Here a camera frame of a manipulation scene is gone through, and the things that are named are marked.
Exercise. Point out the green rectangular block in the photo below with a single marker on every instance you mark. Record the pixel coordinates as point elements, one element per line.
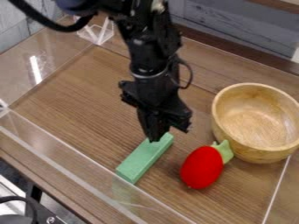
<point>142,158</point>

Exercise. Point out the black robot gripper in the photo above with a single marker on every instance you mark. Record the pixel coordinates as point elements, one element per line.
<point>154,94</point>

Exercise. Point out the clear acrylic corner bracket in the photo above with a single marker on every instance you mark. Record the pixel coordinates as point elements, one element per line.
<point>98,34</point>

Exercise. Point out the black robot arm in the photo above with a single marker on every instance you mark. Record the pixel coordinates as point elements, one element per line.
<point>153,41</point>

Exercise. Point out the clear acrylic tray wall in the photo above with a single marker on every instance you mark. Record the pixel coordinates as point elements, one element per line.
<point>67,131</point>

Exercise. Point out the red plush strawberry toy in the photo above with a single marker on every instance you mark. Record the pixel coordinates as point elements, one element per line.
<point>205,164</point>

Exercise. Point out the black table leg bracket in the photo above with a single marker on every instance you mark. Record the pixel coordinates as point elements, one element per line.
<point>46,216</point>

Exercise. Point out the brown wooden bowl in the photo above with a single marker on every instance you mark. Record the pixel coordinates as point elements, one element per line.
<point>257,118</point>

